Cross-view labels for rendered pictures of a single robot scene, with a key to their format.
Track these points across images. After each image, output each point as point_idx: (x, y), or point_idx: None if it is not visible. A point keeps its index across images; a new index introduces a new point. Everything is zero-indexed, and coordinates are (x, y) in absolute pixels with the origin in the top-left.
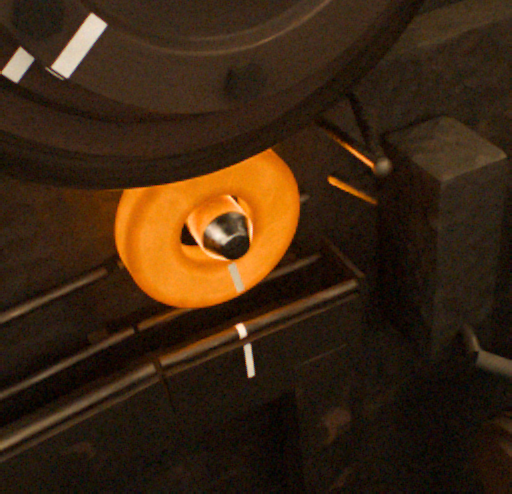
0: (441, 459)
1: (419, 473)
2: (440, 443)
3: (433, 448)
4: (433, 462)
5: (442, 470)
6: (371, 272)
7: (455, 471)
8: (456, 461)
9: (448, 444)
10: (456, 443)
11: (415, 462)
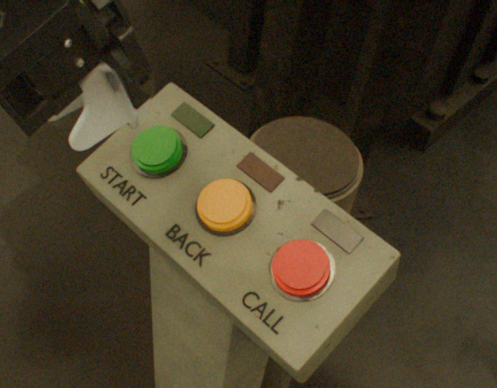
0: (355, 25)
1: (341, 19)
2: (359, 8)
3: (354, 7)
4: (351, 21)
5: (354, 36)
6: None
7: (360, 49)
8: (364, 40)
9: (363, 16)
10: (367, 23)
11: (342, 6)
